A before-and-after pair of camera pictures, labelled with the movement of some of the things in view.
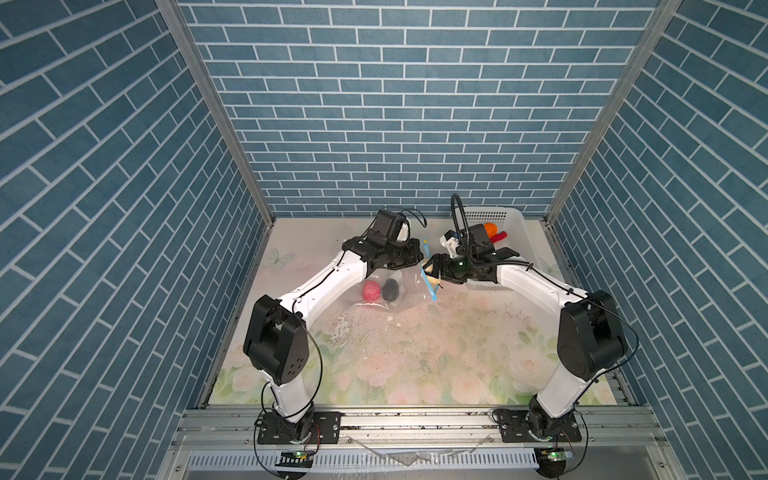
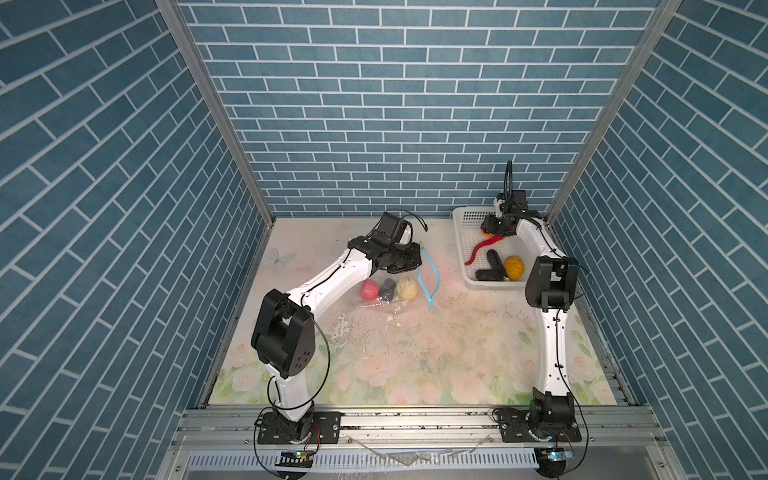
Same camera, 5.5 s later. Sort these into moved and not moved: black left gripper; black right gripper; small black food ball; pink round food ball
Moved: black right gripper
Not moved: small black food ball; black left gripper; pink round food ball
